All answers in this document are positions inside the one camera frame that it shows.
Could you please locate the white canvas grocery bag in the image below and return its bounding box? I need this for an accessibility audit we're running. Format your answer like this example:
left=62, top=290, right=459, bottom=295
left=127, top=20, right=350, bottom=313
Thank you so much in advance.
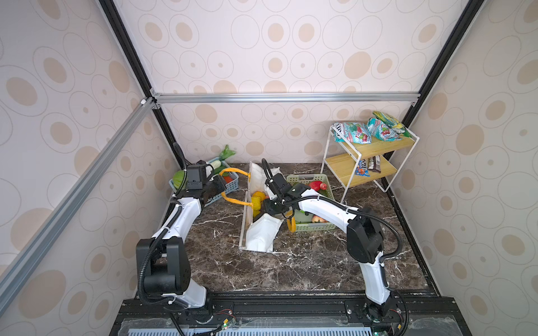
left=221, top=159, right=291, bottom=253

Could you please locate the blue candy packet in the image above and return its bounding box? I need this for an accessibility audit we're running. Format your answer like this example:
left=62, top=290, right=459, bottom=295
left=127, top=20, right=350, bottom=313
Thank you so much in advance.
left=354, top=159, right=370, bottom=177

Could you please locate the white daikon radish toy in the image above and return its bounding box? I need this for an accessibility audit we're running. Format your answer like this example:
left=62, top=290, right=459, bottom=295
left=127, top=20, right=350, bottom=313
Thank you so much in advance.
left=209, top=145, right=236, bottom=169

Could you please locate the light green perforated basket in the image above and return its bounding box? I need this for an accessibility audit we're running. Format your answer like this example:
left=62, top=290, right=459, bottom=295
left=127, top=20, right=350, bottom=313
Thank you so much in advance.
left=286, top=173, right=337, bottom=233

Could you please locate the blue perforated basket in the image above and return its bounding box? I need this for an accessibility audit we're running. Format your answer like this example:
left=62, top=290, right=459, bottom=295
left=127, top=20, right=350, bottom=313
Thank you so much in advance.
left=169, top=158, right=239, bottom=208

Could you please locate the yellow lemon toy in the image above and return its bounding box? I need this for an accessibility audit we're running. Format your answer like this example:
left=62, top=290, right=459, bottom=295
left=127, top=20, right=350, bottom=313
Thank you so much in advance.
left=252, top=198, right=263, bottom=218

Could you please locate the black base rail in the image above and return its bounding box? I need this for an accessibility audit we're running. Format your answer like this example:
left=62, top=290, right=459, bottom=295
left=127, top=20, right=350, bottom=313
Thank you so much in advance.
left=110, top=293, right=471, bottom=335

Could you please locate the green candy snack bag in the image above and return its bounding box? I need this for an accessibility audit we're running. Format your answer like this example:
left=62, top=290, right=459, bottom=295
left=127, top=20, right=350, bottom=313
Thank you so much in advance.
left=332, top=122, right=371, bottom=144

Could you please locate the green cabbage toy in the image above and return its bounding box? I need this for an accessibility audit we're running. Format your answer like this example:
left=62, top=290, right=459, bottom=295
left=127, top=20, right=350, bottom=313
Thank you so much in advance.
left=172, top=170, right=185, bottom=190

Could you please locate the brown chocolate bar packet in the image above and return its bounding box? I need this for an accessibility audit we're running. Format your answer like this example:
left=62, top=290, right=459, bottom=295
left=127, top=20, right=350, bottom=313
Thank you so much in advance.
left=368, top=155, right=381, bottom=173

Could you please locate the red peach toy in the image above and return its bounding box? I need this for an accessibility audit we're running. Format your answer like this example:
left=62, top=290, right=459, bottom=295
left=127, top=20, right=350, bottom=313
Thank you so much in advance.
left=311, top=215, right=327, bottom=223

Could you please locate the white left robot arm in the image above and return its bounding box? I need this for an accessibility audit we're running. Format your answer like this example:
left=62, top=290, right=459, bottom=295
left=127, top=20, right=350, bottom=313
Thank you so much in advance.
left=136, top=162, right=226, bottom=309

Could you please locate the horizontal aluminium frame bar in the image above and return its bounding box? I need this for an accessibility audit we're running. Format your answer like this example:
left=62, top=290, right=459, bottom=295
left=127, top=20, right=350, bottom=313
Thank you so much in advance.
left=154, top=92, right=420, bottom=104

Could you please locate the red apple toy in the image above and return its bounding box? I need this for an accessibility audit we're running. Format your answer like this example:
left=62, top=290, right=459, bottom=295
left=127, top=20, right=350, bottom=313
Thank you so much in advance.
left=309, top=181, right=323, bottom=192

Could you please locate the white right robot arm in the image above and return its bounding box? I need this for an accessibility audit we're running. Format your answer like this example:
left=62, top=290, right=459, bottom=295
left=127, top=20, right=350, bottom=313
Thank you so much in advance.
left=263, top=173, right=403, bottom=307

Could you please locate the diagonal aluminium frame bar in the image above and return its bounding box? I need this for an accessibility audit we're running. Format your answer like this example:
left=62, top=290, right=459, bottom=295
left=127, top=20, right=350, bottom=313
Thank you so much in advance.
left=1, top=97, right=156, bottom=314

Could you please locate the teal candy snack bag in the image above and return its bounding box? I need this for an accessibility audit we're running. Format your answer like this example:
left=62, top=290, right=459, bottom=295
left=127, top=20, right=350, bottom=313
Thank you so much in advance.
left=367, top=118, right=400, bottom=141

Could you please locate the white wire wooden shelf rack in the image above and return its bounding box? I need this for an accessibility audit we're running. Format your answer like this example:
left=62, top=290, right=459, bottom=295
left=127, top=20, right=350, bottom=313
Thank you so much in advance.
left=320, top=126, right=420, bottom=199

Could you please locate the yellow green snack bag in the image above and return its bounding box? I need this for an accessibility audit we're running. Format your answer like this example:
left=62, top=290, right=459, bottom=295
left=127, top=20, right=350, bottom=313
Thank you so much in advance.
left=373, top=111, right=411, bottom=138

